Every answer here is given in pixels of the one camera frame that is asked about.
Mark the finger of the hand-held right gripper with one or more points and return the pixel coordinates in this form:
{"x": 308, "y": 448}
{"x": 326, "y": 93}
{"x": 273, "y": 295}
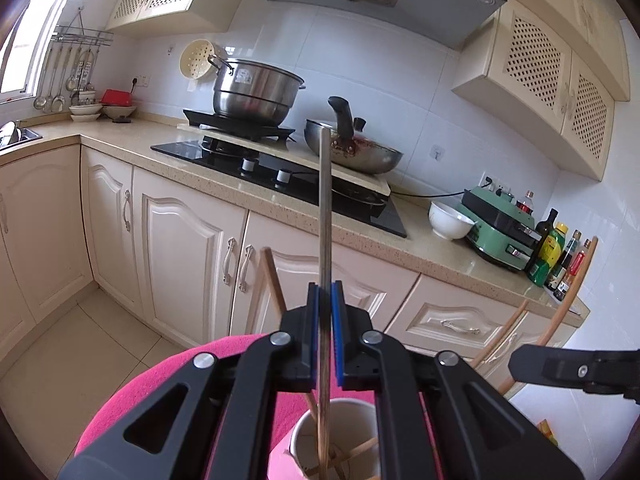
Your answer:
{"x": 550, "y": 367}

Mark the window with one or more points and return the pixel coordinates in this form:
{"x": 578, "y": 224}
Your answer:
{"x": 35, "y": 35}

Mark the green electric cooker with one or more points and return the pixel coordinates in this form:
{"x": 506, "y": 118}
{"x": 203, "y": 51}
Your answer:
{"x": 495, "y": 237}

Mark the yellow green oil bottle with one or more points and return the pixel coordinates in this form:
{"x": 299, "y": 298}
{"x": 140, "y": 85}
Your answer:
{"x": 547, "y": 257}

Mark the white wall hook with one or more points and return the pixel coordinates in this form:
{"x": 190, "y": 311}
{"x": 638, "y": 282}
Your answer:
{"x": 438, "y": 152}

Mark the cream colander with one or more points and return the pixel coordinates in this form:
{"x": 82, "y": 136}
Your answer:
{"x": 195, "y": 60}

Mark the grey slim chopstick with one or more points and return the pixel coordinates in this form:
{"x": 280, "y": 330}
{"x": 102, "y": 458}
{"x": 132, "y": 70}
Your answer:
{"x": 325, "y": 210}

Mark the metal utensil rack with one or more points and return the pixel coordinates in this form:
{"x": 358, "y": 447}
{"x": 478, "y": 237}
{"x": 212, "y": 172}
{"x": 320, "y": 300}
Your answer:
{"x": 82, "y": 35}

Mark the dark oil bottle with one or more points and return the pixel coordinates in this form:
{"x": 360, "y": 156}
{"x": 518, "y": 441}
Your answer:
{"x": 549, "y": 225}

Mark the dishes in sink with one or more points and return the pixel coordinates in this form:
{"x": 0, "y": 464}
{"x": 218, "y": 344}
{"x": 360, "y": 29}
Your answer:
{"x": 9, "y": 134}

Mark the red sauce bottle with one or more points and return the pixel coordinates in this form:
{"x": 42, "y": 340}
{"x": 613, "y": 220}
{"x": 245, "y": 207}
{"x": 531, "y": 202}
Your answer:
{"x": 572, "y": 280}

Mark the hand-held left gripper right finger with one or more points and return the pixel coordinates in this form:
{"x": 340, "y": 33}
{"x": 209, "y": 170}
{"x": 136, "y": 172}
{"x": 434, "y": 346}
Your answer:
{"x": 337, "y": 335}

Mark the light brown wooden chopstick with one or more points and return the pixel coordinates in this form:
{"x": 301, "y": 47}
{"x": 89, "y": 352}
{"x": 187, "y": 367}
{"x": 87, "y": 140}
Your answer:
{"x": 270, "y": 270}

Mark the stack of white bowls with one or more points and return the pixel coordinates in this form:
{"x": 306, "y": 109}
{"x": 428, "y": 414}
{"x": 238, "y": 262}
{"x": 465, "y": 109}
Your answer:
{"x": 85, "y": 112}

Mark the wide white bowl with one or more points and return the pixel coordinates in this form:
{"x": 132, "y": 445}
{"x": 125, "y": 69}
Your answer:
{"x": 119, "y": 111}

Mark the dark sauce bottle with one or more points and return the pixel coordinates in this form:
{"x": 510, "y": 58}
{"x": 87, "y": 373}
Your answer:
{"x": 565, "y": 265}

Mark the stainless steel pot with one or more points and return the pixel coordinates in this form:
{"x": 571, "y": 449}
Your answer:
{"x": 255, "y": 95}

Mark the red cap cola bottle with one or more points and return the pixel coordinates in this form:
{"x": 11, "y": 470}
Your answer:
{"x": 526, "y": 205}

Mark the white hob knob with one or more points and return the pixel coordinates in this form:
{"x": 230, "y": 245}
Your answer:
{"x": 284, "y": 177}
{"x": 249, "y": 166}

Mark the red plastic box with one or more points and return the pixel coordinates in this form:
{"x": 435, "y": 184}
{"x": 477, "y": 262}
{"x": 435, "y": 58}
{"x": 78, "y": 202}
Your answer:
{"x": 117, "y": 96}

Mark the black glass gas hob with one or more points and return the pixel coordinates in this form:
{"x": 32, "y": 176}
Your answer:
{"x": 220, "y": 160}

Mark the row of hanging ladles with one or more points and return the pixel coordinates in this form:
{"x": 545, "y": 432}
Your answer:
{"x": 57, "y": 85}

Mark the black induction cooker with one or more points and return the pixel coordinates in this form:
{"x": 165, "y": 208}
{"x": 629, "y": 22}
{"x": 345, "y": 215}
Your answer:
{"x": 235, "y": 127}

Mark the white wall socket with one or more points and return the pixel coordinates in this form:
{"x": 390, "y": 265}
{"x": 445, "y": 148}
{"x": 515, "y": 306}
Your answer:
{"x": 492, "y": 182}

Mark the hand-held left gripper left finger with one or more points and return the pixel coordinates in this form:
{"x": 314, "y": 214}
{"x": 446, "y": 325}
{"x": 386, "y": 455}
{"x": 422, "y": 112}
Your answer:
{"x": 314, "y": 335}

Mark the grey range hood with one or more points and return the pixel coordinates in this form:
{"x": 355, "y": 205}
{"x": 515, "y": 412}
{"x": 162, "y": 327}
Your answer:
{"x": 425, "y": 15}

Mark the light bamboo chopstick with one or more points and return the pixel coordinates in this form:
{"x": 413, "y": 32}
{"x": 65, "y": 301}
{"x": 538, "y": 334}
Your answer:
{"x": 357, "y": 447}

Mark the wooden board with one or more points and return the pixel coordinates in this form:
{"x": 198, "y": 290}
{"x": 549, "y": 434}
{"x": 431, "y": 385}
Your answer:
{"x": 280, "y": 152}

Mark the yellow packet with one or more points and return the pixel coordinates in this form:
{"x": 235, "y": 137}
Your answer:
{"x": 547, "y": 432}

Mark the steel sink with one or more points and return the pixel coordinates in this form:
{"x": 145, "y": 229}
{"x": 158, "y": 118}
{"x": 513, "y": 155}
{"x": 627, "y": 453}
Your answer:
{"x": 27, "y": 135}

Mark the cream kitchen base cabinets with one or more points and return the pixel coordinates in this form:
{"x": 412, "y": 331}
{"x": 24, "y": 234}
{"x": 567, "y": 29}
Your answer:
{"x": 180, "y": 260}

